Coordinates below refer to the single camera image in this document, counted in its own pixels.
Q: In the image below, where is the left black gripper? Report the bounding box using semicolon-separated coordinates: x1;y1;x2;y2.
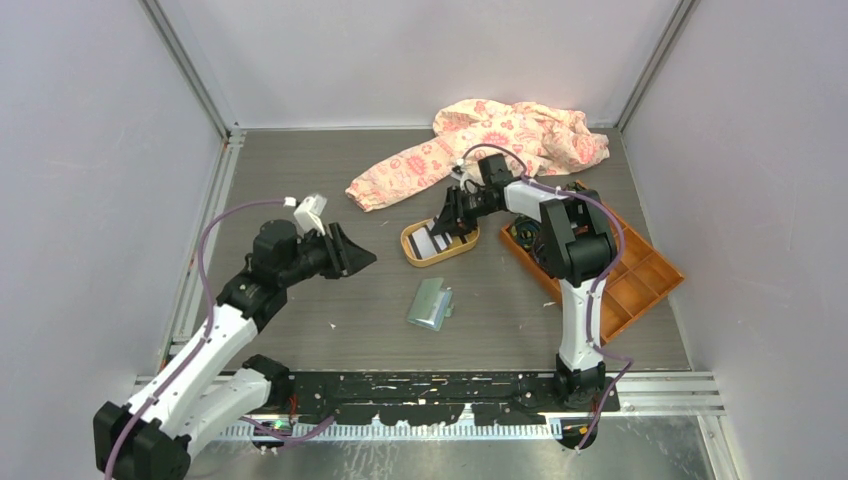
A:
279;222;375;287

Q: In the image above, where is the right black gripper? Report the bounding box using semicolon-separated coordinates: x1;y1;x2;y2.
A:
431;186;498;240

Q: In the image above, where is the yellow oval tray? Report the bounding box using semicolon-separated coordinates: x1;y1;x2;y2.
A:
400;218;480;268

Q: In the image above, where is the green card holder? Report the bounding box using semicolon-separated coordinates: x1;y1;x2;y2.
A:
406;277;454;331

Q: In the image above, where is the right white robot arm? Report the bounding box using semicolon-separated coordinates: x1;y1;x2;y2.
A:
434;155;620;411

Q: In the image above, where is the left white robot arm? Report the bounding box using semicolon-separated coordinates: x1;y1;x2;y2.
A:
93;220;377;479

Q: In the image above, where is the rolled dark tie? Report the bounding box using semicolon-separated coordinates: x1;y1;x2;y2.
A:
509;215;541;253
531;237;551;276

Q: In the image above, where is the rolled dark tie front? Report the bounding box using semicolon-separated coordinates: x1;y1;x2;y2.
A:
531;237;551;276

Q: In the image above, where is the pink patterned garment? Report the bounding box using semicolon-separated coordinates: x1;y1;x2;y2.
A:
345;99;610;212

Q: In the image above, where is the orange compartment organizer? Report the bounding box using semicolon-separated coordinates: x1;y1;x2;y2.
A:
499;215;684;344

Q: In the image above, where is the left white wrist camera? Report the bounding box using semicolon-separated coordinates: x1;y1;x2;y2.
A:
283;193;327;236

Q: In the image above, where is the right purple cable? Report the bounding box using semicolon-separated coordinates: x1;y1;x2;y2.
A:
460;144;636;452

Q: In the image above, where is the purple cable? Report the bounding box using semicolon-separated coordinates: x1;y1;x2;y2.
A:
460;144;636;452
102;197;333;480

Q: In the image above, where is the aluminium frame rail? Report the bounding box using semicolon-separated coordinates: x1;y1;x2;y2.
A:
137;0;248;160

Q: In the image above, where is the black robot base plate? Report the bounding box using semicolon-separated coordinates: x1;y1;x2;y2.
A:
253;371;600;426

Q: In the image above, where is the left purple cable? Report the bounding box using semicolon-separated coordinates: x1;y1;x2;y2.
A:
102;197;333;480

